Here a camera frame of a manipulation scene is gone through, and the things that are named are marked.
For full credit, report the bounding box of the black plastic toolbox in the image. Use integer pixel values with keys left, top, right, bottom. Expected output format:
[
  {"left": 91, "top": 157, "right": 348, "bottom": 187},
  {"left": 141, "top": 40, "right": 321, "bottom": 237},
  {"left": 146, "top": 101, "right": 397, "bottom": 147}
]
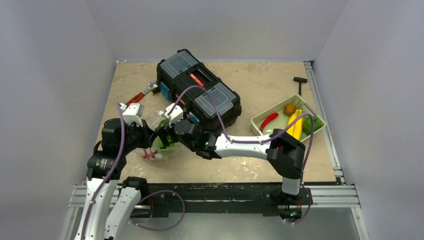
[{"left": 156, "top": 49, "right": 242, "bottom": 132}]

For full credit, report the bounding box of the red spotted mushroom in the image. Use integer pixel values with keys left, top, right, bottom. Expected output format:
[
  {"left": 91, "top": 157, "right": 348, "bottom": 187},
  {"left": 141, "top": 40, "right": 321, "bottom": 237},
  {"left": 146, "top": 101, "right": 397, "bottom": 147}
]
[{"left": 141, "top": 147, "right": 164, "bottom": 161}]

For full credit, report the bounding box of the green bell pepper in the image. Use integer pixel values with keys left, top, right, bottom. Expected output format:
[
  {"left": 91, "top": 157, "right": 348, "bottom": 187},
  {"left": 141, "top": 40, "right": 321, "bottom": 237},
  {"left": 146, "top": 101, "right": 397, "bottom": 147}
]
[{"left": 302, "top": 116, "right": 324, "bottom": 135}]

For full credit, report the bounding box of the light green plastic basket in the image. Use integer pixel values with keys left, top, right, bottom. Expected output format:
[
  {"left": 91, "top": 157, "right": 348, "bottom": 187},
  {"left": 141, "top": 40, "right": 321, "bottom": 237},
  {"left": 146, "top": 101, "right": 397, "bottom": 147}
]
[{"left": 250, "top": 94, "right": 327, "bottom": 136}]

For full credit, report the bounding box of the brown kiwi fruit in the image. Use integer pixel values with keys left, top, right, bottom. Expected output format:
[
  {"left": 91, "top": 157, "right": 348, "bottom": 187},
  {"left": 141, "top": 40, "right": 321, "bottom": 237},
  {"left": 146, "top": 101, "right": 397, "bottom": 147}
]
[{"left": 283, "top": 103, "right": 298, "bottom": 117}]

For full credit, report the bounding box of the red chili pepper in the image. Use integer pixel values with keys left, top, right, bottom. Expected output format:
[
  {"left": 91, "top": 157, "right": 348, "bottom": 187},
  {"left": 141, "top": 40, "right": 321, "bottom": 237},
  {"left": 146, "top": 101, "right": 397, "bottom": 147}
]
[{"left": 259, "top": 112, "right": 279, "bottom": 134}]

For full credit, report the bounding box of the black T-handle tool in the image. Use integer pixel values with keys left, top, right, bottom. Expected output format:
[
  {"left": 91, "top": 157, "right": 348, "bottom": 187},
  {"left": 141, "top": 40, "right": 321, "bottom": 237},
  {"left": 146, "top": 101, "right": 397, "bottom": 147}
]
[{"left": 293, "top": 76, "right": 308, "bottom": 96}]

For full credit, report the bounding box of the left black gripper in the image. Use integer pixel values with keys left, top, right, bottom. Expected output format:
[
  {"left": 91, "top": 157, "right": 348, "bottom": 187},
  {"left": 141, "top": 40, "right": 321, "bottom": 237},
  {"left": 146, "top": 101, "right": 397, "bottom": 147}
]
[{"left": 119, "top": 118, "right": 158, "bottom": 154}]

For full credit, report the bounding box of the green toy watermelon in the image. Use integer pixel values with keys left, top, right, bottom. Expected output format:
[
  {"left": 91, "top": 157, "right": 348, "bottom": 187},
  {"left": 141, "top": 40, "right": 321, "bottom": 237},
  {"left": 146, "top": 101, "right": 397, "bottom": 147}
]
[{"left": 153, "top": 119, "right": 177, "bottom": 159}]

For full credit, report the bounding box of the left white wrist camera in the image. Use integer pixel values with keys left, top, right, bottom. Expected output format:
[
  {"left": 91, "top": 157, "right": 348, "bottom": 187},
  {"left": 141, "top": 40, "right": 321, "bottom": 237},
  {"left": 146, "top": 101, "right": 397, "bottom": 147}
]
[{"left": 119, "top": 103, "right": 144, "bottom": 127}]

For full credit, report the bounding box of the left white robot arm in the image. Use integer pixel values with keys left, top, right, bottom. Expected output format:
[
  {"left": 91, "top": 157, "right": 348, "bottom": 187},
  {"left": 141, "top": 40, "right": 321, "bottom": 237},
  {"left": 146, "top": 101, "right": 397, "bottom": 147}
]
[{"left": 74, "top": 117, "right": 156, "bottom": 240}]

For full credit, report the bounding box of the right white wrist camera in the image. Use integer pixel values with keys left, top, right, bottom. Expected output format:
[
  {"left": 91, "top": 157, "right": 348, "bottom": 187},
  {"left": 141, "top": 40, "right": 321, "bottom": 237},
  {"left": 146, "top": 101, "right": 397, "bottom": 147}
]
[{"left": 158, "top": 103, "right": 184, "bottom": 128}]

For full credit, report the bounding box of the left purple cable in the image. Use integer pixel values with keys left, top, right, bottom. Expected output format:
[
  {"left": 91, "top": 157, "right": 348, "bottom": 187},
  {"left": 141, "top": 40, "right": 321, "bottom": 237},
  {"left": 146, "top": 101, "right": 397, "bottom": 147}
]
[{"left": 81, "top": 101, "right": 127, "bottom": 240}]

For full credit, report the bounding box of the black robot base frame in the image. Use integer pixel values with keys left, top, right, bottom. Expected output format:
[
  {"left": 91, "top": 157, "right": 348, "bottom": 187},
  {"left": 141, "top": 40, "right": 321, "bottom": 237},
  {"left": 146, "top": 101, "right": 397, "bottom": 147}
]
[{"left": 129, "top": 181, "right": 314, "bottom": 220}]

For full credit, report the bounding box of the red handled adjustable wrench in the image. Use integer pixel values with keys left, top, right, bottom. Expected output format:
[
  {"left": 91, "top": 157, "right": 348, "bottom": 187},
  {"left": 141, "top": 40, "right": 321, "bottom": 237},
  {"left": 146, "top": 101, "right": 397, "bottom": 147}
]
[{"left": 126, "top": 82, "right": 160, "bottom": 106}]

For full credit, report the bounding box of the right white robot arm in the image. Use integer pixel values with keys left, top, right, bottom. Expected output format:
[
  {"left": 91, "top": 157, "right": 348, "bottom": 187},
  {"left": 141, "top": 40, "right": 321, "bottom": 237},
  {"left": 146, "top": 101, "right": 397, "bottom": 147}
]
[{"left": 155, "top": 120, "right": 306, "bottom": 204}]

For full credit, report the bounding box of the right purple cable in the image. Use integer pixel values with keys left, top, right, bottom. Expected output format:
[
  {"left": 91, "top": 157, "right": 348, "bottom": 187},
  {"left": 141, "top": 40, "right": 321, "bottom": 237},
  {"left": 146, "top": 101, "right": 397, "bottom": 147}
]
[{"left": 165, "top": 85, "right": 316, "bottom": 226}]

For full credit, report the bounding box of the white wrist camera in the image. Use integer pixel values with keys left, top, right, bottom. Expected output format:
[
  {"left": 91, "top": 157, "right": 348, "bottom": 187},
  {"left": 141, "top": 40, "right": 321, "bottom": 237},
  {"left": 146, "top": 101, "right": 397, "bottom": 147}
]
[
  {"left": 158, "top": 103, "right": 184, "bottom": 128},
  {"left": 119, "top": 103, "right": 144, "bottom": 127}
]

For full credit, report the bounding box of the yellow banana bunch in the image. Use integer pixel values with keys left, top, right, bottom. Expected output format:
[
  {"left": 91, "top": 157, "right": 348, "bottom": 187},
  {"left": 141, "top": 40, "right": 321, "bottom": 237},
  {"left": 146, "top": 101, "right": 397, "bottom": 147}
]
[{"left": 286, "top": 108, "right": 304, "bottom": 140}]

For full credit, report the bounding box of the clear zip top bag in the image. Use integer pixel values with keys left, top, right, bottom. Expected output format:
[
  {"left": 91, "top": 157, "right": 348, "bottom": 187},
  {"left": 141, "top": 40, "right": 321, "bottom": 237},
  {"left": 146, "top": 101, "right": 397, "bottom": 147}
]
[{"left": 136, "top": 111, "right": 184, "bottom": 163}]

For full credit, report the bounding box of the purple cable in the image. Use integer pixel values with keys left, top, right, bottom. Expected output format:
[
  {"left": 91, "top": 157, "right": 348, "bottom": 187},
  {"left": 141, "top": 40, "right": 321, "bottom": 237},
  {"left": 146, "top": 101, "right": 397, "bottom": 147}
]
[
  {"left": 165, "top": 85, "right": 316, "bottom": 226},
  {"left": 81, "top": 101, "right": 127, "bottom": 240}
]

